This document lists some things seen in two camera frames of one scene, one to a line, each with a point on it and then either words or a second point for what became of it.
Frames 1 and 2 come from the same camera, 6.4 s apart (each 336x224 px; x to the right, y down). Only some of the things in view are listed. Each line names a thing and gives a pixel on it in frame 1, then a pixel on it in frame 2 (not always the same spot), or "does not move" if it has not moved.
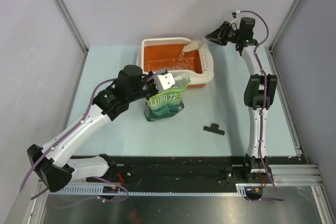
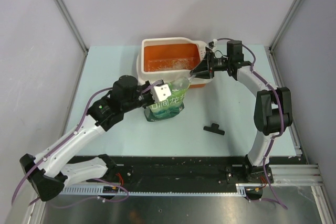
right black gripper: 219,35 to 206,68
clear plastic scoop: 195,45 to 181,83
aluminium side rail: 298,172 does not move
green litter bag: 167,102 does not move
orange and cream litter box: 169,54 does not move
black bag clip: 214,128 does not move
